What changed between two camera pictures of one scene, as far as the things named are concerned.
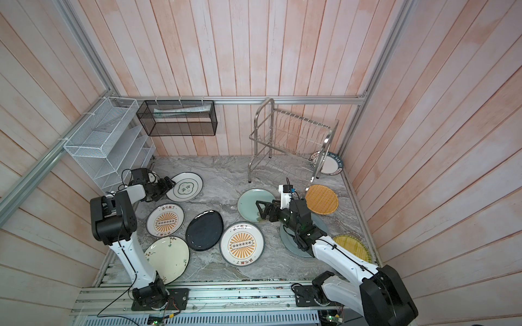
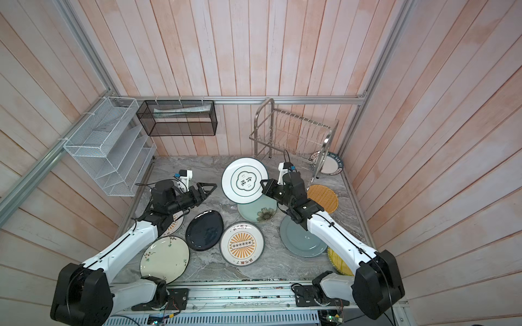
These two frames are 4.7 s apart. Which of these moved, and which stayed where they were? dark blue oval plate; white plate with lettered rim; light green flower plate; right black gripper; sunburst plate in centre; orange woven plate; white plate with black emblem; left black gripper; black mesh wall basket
Moved: left black gripper; white plate with black emblem; right black gripper
Stayed: orange woven plate; dark blue oval plate; black mesh wall basket; sunburst plate in centre; light green flower plate; white plate with lettered rim
